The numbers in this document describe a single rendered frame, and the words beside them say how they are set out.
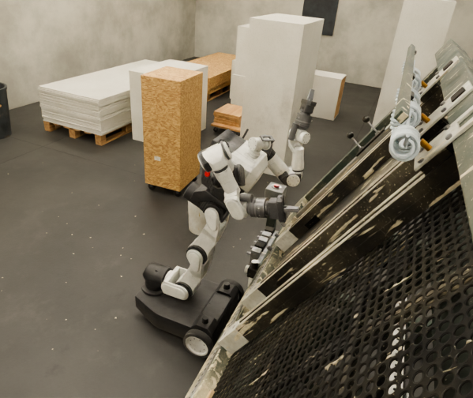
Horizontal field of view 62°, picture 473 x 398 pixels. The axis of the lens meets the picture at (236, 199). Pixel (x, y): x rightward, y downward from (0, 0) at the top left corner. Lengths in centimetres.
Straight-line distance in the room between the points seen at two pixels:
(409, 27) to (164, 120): 335
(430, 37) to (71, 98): 462
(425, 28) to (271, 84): 216
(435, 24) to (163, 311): 464
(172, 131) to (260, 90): 123
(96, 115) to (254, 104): 208
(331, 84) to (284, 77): 274
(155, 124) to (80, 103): 177
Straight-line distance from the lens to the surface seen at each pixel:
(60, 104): 593
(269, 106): 471
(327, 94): 730
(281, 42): 455
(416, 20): 582
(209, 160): 164
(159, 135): 412
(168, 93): 393
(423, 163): 104
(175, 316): 277
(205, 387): 156
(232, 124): 609
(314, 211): 200
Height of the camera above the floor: 218
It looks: 30 degrees down
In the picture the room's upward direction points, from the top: 5 degrees clockwise
